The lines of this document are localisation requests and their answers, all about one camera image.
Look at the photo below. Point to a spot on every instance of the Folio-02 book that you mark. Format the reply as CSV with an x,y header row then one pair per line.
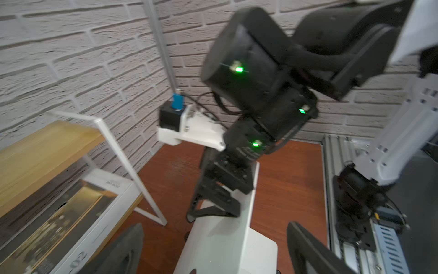
x,y
64,236

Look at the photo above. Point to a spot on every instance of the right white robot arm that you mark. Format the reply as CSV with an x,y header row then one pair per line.
x,y
272,79

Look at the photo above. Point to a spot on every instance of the silver laptop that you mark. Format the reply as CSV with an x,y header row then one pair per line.
x,y
222,245

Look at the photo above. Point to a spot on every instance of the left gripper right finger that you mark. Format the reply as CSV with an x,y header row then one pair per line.
x,y
309,255

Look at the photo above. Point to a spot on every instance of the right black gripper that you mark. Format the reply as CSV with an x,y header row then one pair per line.
x,y
219,168

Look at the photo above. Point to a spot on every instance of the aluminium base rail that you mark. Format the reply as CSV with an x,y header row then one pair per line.
x,y
363,223

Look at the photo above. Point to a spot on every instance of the right corner aluminium profile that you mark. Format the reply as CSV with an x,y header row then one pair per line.
x,y
155,26

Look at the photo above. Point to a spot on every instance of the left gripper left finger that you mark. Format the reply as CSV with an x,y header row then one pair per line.
x,y
122,256

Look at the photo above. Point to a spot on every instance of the white shelf with wooden top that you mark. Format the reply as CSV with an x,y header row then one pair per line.
x,y
29,164

